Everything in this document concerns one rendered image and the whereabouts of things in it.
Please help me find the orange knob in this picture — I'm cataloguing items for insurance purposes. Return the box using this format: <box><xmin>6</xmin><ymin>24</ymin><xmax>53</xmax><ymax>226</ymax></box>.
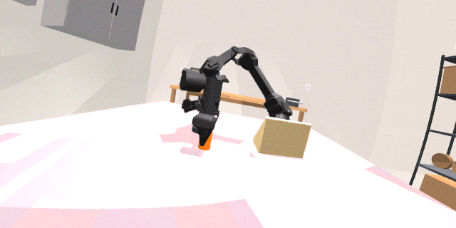
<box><xmin>198</xmin><ymin>133</ymin><xmax>212</xmax><ymax>150</ymax></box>

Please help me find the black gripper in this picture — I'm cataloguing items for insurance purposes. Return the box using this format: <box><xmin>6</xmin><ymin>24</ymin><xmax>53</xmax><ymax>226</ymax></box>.
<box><xmin>192</xmin><ymin>93</ymin><xmax>220</xmax><ymax>146</ymax></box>

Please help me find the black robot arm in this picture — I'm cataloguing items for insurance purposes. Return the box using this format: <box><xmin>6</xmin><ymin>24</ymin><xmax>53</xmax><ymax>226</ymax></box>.
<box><xmin>180</xmin><ymin>46</ymin><xmax>293</xmax><ymax>120</ymax></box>

